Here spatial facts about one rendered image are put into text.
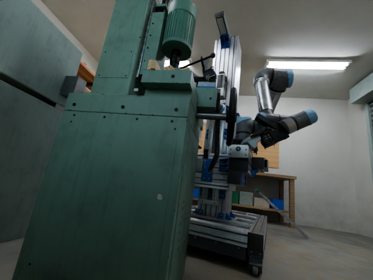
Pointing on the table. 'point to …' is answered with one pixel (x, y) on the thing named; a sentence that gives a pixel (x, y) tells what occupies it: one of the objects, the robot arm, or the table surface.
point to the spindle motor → (180, 28)
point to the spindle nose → (175, 58)
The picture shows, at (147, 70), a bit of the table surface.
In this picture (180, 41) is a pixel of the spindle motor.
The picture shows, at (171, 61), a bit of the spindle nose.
